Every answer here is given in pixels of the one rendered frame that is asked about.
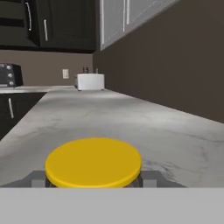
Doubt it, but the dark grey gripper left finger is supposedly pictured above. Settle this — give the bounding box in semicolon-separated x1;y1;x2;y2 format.
2;170;53;188

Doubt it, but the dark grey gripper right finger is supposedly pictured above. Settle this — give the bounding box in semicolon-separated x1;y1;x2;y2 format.
134;170;186;188

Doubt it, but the yellow-lidded jar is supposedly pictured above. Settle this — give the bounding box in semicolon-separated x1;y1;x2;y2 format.
45;137;143;189

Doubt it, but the dark base cabinet run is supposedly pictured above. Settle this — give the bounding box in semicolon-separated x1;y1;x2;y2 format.
0;92;48;142

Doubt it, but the black toaster oven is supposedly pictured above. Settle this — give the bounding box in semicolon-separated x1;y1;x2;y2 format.
0;63;24;88

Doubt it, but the dark wall cabinet run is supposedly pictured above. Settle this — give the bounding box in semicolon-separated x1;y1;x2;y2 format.
0;0;97;54

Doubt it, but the grey wall cabinet run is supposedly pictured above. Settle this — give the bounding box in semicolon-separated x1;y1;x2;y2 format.
99;0;179;52

